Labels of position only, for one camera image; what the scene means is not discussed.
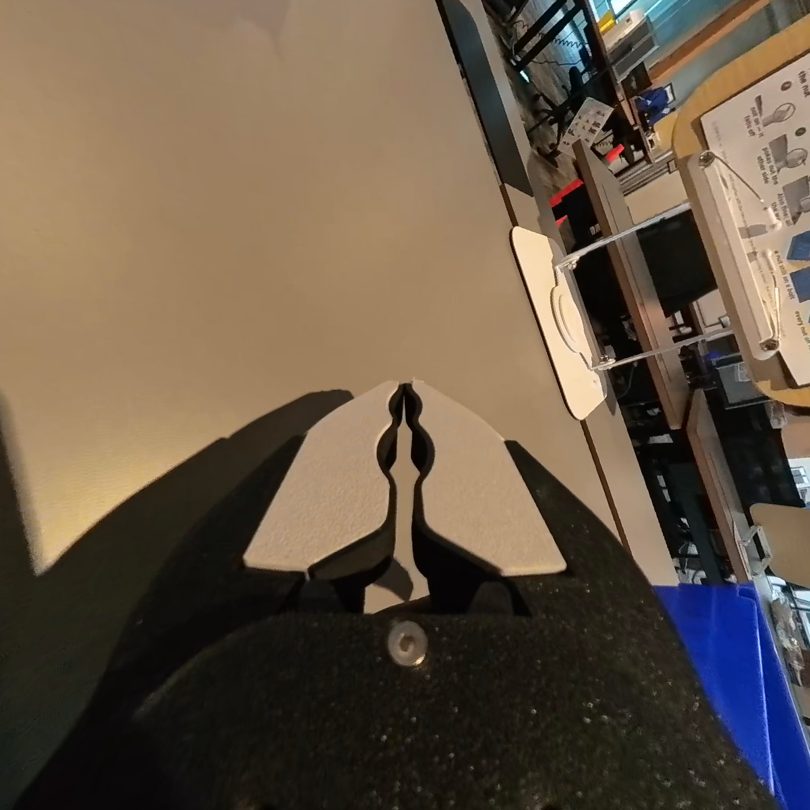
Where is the white instruction poster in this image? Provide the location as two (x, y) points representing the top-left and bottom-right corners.
(694, 51), (810, 408)

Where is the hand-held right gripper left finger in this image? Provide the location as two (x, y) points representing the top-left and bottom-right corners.
(243, 380), (403, 577)

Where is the blue plastic bin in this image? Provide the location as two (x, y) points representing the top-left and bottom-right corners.
(652, 583), (810, 810)

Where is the white poster stand base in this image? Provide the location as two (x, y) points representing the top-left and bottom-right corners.
(510, 226), (610, 421)

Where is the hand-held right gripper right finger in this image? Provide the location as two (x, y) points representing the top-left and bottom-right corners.
(408, 380), (567, 577)

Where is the black desk mat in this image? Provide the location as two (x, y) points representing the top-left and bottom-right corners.
(437, 0), (535, 200)

